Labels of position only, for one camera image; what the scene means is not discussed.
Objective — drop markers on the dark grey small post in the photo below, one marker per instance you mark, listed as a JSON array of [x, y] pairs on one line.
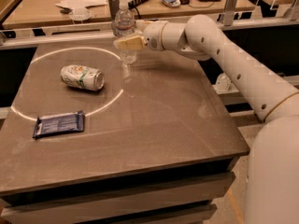
[[113, 8]]

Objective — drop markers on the blue snack wrapper packet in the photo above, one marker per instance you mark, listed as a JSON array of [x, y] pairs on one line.
[[59, 124]]

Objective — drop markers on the crushed white soda can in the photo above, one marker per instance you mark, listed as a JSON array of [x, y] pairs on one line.
[[82, 77]]

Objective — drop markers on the clear plastic water bottle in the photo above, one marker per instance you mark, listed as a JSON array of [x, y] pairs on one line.
[[125, 25]]

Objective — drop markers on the white papers on desk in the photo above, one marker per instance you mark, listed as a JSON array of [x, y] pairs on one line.
[[81, 3]]

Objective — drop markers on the grey metal post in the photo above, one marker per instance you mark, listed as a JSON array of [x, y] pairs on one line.
[[229, 12]]

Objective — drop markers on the blue white cloth mask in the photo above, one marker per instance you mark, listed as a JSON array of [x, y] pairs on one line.
[[171, 3]]

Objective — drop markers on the white face mask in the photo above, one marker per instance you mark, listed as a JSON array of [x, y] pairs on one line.
[[80, 14]]

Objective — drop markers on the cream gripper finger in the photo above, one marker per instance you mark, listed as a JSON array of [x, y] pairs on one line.
[[135, 42], [142, 24]]

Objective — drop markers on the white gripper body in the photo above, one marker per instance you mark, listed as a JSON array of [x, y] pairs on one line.
[[153, 34]]

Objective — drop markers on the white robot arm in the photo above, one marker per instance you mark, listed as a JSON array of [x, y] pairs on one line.
[[272, 192]]

